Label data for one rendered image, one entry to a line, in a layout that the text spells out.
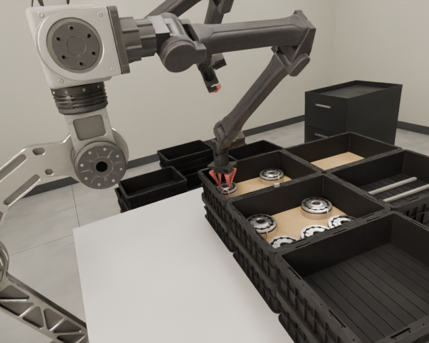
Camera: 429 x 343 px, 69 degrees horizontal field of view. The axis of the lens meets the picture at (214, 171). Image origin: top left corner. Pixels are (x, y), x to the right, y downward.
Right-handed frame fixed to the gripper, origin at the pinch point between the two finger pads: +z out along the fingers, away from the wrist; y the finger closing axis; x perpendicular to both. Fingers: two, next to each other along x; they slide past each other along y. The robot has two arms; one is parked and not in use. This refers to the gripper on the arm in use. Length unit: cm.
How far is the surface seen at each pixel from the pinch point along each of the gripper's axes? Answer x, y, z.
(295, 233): 15.0, -34.4, 4.8
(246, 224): 29.7, -25.1, -5.3
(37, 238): -2, 198, 84
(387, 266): 20, -61, 5
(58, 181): -74, 272, 75
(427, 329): 45, -69, -4
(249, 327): 44, -31, 18
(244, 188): -6.4, -5.3, 4.4
